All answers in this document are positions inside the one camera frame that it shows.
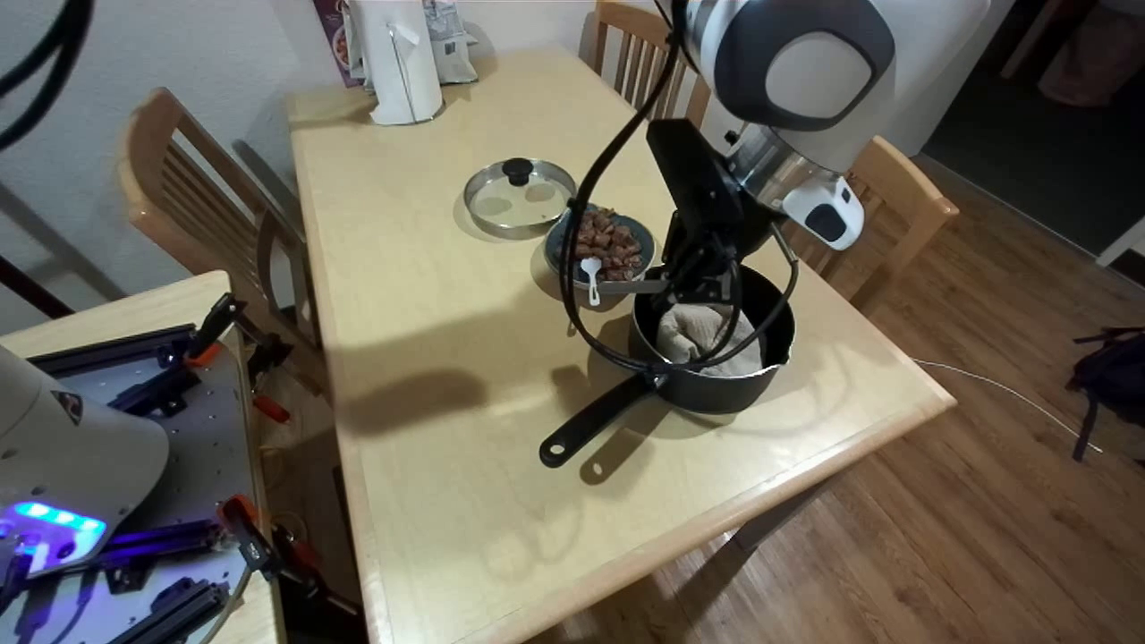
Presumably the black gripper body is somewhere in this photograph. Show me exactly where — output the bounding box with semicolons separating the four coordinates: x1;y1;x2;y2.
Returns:
647;118;776;305

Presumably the glass pot lid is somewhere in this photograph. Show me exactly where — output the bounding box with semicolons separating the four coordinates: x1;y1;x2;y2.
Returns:
461;158;577;241

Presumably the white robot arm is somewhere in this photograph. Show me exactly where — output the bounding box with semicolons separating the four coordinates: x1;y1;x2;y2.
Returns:
647;0;894;305

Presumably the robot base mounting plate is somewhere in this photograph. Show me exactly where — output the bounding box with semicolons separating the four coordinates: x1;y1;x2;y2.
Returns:
0;273;288;644

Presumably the grey cloth in pot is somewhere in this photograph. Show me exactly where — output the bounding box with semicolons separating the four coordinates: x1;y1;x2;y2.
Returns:
654;305;763;381

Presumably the white measuring spoon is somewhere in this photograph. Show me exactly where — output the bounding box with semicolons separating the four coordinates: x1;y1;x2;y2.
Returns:
580;256;604;309

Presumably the wooden chair near pot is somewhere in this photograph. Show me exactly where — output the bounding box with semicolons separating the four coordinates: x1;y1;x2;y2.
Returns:
818;136;958;309

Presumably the blue bowl of food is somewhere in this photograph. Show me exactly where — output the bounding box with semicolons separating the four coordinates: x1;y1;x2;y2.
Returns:
546;206;654;296

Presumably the wooden chair far end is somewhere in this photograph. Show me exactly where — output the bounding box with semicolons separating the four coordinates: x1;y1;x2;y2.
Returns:
585;0;710;127

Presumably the black backpack on floor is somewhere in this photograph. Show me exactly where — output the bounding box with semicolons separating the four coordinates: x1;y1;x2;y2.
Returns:
1068;326;1145;457

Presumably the black pot with handle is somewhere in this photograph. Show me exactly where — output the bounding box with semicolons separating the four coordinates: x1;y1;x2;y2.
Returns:
541;267;795;468

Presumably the red handled clamp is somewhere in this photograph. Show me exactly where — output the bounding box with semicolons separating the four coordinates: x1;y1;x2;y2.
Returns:
218;499;361;632

